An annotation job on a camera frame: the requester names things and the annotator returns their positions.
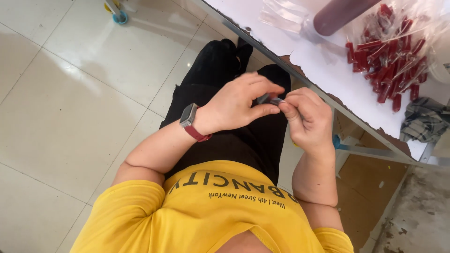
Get clear plastic bag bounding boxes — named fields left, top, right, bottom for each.
left=343, top=0, right=450, bottom=106

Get dark red cylinder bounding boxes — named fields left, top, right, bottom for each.
left=313, top=0, right=382, bottom=37

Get brown cardboard box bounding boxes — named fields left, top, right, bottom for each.
left=334, top=109, right=410, bottom=253

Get yellow printed t-shirt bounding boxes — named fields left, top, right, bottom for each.
left=70, top=160, right=355, bottom=253

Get smartwatch with red strap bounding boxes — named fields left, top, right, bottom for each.
left=179, top=103, right=213, bottom=143

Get small clear-wrapped item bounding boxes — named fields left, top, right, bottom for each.
left=257, top=93, right=286, bottom=107

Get person's left hand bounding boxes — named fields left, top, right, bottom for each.
left=193, top=72, right=285, bottom=136

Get metal table frame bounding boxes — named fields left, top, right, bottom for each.
left=197, top=0, right=450, bottom=168

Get pile of red wrapped sticks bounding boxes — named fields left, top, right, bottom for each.
left=345, top=4, right=429, bottom=113

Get clear plastic wrappers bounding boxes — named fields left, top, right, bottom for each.
left=259, top=0, right=317, bottom=40

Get grey checked cloth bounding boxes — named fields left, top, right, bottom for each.
left=400, top=97, right=450, bottom=144

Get black trousers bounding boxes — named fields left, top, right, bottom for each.
left=159, top=37, right=292, bottom=186

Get person's right hand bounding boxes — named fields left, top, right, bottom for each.
left=279, top=87, right=334, bottom=152

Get blue-footed furniture leg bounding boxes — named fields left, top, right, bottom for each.
left=104, top=0, right=128, bottom=25

